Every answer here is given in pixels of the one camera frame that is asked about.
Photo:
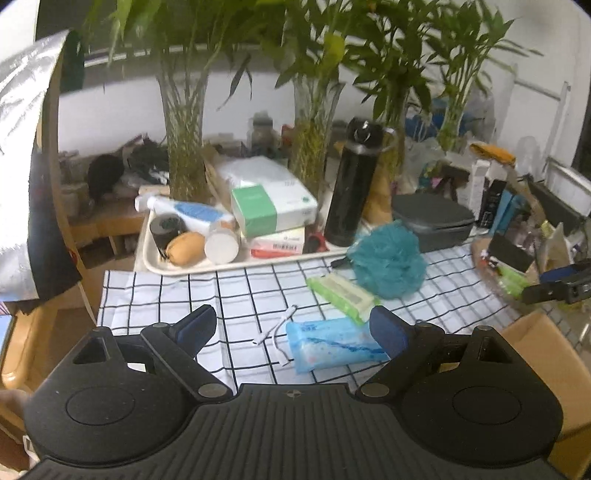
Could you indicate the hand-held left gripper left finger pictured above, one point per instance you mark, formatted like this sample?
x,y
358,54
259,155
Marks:
x,y
198,325

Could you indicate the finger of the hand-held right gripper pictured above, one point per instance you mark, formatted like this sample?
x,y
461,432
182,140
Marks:
x,y
545,293
559,274

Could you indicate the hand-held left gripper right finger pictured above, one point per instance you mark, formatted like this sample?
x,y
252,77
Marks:
x,y
390,330

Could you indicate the green wet wipes packet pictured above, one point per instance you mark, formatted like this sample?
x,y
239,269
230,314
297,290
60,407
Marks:
x,y
344,295

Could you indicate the blue wet wipes packet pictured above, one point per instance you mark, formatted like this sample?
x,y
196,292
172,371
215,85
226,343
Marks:
x,y
332,344

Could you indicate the brown cardboard box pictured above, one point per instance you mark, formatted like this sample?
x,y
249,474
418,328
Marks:
x,y
545,360

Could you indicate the teal bath pouf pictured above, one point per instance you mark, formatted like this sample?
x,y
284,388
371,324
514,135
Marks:
x,y
388,261

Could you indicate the green snack packets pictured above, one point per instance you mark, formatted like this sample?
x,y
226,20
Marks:
x,y
512,281

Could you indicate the white black checked tablecloth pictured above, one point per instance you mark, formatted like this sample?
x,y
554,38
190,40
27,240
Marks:
x,y
152,300

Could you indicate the small black box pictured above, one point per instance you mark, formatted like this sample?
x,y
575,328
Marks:
x,y
510,253

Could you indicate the yellow bun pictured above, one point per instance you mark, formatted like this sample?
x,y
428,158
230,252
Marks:
x,y
185,249

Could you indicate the cream plastic tray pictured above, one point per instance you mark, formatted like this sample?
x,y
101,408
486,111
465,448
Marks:
x,y
152,263

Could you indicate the white pill bottle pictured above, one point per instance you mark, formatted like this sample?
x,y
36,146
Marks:
x,y
221,247

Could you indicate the blue carton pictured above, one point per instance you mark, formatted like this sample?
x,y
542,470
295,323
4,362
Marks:
x,y
505,212

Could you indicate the white ribbed container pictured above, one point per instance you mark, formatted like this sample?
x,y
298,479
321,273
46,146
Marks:
x,y
570,177

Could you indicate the black tape roll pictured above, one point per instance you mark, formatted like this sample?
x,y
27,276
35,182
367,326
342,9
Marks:
x,y
166,228

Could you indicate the pink white carton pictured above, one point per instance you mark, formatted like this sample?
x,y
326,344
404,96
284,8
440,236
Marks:
x,y
277,244

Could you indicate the white blue tube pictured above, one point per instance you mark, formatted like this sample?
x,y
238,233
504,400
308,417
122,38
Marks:
x,y
189,212

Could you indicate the grey zip case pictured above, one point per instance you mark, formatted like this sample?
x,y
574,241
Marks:
x,y
431,221

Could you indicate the white tall carton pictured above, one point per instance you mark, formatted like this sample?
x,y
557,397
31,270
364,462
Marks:
x,y
480,184

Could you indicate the brown paper bag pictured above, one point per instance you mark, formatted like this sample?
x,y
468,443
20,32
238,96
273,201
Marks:
x,y
381,198

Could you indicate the wooden cabinet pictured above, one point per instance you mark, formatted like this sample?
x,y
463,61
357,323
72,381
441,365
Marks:
x,y
111,226

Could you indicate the green white tissue box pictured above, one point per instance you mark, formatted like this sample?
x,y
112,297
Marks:
x,y
272,212

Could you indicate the orange yellow packet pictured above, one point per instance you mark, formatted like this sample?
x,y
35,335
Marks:
x,y
493,153

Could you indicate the black thermos bottle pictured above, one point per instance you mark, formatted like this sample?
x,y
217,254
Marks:
x,y
351,194

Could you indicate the small black tripod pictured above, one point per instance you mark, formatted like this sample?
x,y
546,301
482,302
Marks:
x,y
450,182

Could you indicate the white pipe rack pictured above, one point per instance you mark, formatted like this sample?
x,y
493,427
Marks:
x,y
561,120

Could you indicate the white wrapped tissue pack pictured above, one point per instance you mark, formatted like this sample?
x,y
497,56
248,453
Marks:
x,y
258,170

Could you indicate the wooden side table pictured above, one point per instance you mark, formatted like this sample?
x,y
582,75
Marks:
x,y
32,350

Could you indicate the glass vase with bamboo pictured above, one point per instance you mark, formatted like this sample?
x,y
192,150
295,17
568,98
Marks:
x,y
184,152
455,124
314,147
392,92

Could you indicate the black fuzzy object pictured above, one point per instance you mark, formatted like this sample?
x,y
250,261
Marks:
x,y
105,177

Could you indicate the dark glass jar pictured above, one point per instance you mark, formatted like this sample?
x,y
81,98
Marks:
x,y
263,136

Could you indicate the silver foil reflector sheet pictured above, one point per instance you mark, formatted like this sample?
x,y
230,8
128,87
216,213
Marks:
x,y
23,161

